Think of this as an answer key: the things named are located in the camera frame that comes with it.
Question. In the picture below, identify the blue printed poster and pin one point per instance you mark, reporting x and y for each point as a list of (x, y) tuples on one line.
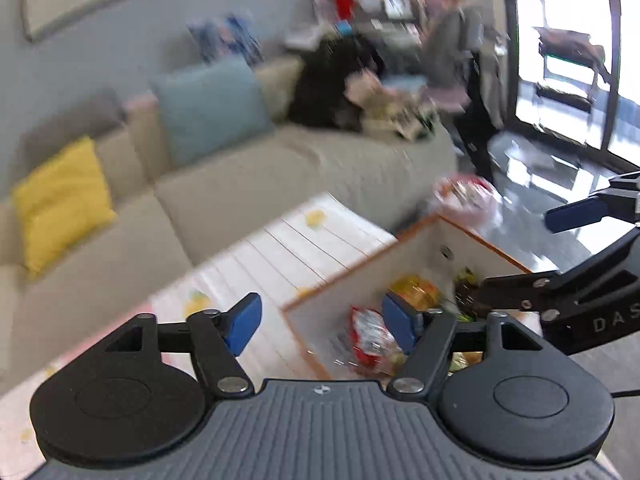
[(225, 40)]

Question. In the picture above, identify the green snack packet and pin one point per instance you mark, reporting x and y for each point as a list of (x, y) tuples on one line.
[(465, 280)]

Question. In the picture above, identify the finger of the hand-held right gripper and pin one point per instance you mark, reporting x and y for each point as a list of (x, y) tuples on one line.
[(520, 292), (575, 215)]

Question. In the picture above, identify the pile of cloth bags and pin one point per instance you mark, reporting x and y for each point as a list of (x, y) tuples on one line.
[(395, 110)]

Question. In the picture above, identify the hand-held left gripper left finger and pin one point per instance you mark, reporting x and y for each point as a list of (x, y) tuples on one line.
[(245, 322)]

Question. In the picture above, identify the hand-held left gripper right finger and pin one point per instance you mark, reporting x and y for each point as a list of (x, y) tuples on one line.
[(400, 322)]

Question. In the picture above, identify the grey chair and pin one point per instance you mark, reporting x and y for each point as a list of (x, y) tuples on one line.
[(460, 50)]

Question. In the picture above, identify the glass sliding door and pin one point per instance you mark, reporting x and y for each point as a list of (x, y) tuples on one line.
[(560, 120)]

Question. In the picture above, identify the yellow snack packet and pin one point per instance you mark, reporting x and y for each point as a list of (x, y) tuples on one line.
[(420, 290)]

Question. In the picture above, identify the grey pillow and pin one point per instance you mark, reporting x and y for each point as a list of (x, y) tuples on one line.
[(75, 120)]

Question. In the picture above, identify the pink and white printed tablecloth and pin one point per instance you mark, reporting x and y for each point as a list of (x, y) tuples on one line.
[(300, 255)]

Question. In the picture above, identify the teal pillow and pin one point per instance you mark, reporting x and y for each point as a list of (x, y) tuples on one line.
[(210, 110)]

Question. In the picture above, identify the clear snack packet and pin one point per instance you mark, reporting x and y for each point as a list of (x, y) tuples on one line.
[(465, 197)]

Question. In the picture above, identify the white box with wooden rim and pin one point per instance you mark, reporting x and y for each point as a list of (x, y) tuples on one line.
[(340, 310)]

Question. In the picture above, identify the cluttered shelf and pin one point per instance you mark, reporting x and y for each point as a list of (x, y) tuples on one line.
[(390, 5)]

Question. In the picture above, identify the beige sofa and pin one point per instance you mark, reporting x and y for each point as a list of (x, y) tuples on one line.
[(300, 170)]

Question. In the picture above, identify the black bag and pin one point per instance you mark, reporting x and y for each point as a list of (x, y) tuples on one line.
[(330, 85)]

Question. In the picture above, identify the red snack packet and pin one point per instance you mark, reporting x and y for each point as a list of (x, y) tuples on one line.
[(370, 332)]

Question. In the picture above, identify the yellow pillow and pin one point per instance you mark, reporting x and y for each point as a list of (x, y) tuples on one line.
[(62, 200)]

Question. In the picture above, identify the outdoor bench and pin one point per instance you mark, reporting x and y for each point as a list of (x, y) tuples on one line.
[(570, 45)]

